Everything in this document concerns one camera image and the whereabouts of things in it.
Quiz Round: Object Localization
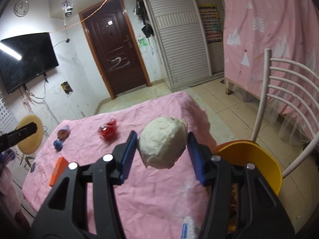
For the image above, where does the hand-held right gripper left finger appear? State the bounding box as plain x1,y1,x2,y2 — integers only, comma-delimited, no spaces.
30,130,139,239

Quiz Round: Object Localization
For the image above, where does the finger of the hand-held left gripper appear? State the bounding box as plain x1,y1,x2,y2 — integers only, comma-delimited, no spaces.
0,122,38,153

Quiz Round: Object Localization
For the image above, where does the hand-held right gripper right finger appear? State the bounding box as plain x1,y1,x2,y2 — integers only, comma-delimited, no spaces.
187,131,298,239

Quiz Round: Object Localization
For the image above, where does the yellow round woven pad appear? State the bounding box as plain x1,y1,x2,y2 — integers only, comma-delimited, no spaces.
18,115,43,155

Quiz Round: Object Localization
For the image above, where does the cream yarn ball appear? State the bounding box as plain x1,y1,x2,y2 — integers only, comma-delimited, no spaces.
138,117,188,169

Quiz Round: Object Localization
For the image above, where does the yellow plastic bin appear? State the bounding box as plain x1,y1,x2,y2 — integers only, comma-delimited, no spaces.
216,141,283,233

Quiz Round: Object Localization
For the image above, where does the eye chart poster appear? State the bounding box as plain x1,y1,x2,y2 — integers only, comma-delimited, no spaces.
0,90,15,135

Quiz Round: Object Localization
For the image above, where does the red snack packet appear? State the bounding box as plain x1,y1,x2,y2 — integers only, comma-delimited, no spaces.
99,120,117,141

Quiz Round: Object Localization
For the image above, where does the small doll with purple cap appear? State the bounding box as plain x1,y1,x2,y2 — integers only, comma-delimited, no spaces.
57,125,71,140

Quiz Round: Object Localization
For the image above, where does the orange box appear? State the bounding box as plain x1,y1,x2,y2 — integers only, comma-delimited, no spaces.
49,157,68,187

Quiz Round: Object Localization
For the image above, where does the white metal chair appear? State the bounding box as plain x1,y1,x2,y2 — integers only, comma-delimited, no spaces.
250,48,319,178

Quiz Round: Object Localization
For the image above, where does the dark brown door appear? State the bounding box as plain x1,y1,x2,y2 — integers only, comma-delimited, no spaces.
79,0,151,100

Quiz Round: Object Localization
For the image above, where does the white louvered wardrobe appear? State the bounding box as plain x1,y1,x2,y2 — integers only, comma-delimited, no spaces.
138,0,226,92

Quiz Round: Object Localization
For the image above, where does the black hanging pouch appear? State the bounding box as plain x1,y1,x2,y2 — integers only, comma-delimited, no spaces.
142,22,154,38

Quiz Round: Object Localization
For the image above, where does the colourful grid poster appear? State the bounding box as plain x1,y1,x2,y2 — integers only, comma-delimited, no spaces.
199,4,222,44

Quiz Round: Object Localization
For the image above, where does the grey strap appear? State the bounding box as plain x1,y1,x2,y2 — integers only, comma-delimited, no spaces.
20,155,35,171

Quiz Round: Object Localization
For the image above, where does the hanging cable bundle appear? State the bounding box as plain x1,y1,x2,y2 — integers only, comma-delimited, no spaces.
21,78,66,125

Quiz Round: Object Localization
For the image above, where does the black wall television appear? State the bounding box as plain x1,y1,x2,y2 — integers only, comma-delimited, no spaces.
0,32,59,94

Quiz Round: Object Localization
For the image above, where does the wall clock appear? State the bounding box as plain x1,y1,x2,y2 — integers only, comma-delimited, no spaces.
14,0,30,17

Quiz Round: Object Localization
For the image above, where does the white security camera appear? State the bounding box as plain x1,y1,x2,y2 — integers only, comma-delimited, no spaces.
62,0,74,18

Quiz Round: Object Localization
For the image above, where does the orange string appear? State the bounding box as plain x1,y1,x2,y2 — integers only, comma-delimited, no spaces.
47,0,114,33

